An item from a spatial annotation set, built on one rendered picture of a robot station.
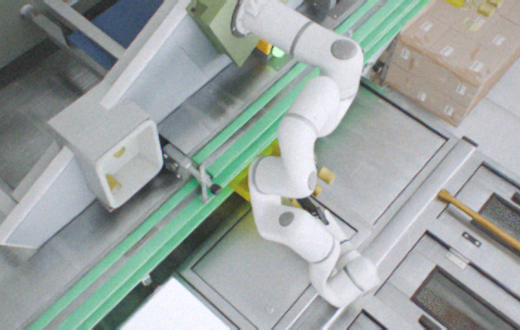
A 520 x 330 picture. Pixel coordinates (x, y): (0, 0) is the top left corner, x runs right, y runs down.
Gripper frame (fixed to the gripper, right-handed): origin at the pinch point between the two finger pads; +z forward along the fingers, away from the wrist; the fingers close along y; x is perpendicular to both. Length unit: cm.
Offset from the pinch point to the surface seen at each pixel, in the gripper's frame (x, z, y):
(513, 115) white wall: -340, 84, -307
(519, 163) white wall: -307, 45, -308
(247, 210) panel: 10.3, 12.1, -11.9
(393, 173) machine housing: -36.6, -0.4, -15.4
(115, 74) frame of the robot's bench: 30, 42, 32
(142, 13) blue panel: 8, 74, 14
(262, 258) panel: 14.8, -2.7, -12.7
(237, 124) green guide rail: 6.0, 24.5, 13.9
